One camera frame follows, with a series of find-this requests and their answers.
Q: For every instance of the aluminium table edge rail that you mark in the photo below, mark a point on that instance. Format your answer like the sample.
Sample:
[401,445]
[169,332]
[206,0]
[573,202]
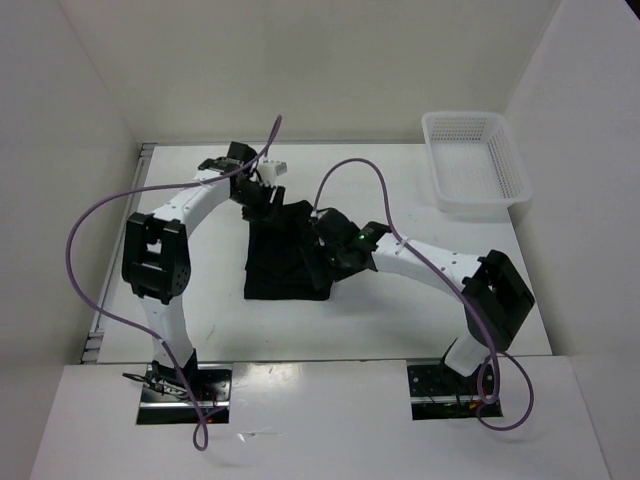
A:
[93,342]

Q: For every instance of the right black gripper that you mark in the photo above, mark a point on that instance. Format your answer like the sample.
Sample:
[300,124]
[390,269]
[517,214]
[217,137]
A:
[336,274]

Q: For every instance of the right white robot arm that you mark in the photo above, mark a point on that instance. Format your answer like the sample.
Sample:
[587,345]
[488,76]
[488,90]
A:
[494,295]

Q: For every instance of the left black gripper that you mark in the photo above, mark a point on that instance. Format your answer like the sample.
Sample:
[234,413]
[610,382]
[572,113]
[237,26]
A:
[265,211]

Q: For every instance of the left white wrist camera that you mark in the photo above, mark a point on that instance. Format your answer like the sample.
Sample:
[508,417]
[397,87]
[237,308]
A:
[268,172]

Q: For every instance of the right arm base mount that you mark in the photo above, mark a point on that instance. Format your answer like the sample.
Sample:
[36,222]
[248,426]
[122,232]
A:
[439,393]

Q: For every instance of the white plastic basket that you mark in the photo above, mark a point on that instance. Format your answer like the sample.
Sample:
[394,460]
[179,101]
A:
[476,166]

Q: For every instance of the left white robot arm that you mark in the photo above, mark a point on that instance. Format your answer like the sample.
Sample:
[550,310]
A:
[156,260]

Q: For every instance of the black shorts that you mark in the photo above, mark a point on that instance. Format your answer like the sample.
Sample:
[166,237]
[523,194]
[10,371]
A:
[275,267]

